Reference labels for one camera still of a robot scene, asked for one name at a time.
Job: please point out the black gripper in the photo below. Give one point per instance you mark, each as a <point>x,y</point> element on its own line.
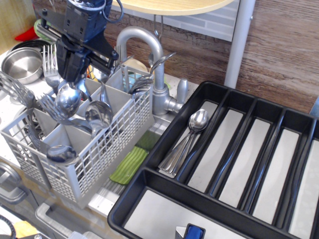
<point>80,37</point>

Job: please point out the small steel spoon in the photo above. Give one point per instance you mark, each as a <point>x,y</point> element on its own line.
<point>80,85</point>

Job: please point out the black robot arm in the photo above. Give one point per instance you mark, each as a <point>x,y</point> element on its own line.
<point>79,37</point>

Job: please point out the large upright steel spoon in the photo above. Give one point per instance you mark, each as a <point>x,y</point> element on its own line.
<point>101,77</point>

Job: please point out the steel fork behind basket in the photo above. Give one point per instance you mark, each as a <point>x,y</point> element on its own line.
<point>119,62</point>

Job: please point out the large steel spoon bowl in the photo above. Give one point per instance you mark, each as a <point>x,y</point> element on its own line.
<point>99,116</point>

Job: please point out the grey plastic cutlery basket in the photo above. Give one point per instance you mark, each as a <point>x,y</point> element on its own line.
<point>97,157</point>

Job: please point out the steel spoon front corner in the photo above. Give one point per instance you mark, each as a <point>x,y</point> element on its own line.
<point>61,154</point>

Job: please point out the black cutlery tray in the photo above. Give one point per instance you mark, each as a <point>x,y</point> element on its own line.
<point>253,173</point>

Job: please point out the upright steel fork left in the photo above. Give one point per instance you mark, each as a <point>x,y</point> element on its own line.
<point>50,68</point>

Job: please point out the stainless steel pot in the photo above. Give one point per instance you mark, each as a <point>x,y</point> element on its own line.
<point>24,63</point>

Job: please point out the steel fork in middle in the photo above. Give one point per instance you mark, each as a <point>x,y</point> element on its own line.
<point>48,104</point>

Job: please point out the red toy pepper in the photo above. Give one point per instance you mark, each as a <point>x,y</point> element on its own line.
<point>30,34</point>

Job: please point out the green toy vegetable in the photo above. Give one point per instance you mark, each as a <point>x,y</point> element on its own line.
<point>39,34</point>

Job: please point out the steel forks left edge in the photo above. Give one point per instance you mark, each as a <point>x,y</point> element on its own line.
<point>14,97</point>

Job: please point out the metal hanging hook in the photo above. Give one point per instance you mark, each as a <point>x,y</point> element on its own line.
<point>158,26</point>

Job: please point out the wooden round shelf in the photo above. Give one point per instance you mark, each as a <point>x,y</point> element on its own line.
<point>174,7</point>

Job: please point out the silver toy faucet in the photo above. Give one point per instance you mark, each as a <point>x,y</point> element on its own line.
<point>162,101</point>

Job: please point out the stack of steel spoons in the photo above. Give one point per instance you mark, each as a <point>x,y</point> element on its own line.
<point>176,157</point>

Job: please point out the yellow object bottom left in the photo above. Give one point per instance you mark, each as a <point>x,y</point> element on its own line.
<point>24,229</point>

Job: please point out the blue and silver object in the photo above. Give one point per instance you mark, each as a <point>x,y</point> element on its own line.
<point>189,232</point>

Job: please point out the grey metal post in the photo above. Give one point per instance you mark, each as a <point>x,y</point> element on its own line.
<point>242,26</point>

